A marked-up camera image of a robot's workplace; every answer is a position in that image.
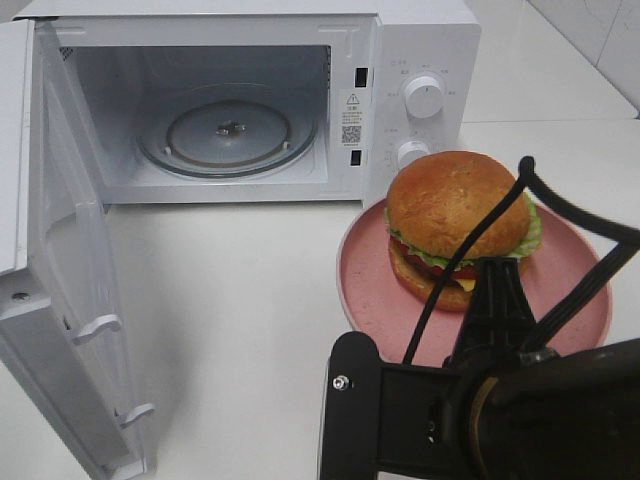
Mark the lower white timer knob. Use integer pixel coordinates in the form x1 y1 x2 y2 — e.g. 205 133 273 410
397 140 432 169

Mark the white microwave oven body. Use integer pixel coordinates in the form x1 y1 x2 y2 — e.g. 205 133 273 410
10 1 481 205

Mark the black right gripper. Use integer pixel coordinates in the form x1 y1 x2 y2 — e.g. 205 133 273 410
443 257 535 370

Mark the burger with lettuce and tomato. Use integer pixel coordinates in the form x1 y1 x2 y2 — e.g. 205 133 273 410
384 151 542 312

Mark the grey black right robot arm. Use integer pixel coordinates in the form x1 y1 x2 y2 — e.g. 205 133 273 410
442 249 639 479

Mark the upper white power knob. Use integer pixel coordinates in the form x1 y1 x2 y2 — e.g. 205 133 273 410
402 72 445 119

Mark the pink round plate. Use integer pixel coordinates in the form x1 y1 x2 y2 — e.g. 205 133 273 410
337 203 612 363

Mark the glass microwave turntable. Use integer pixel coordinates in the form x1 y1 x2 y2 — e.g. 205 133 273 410
137 83 325 179

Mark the white microwave door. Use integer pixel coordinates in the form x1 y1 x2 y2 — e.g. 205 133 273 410
1 19 154 479

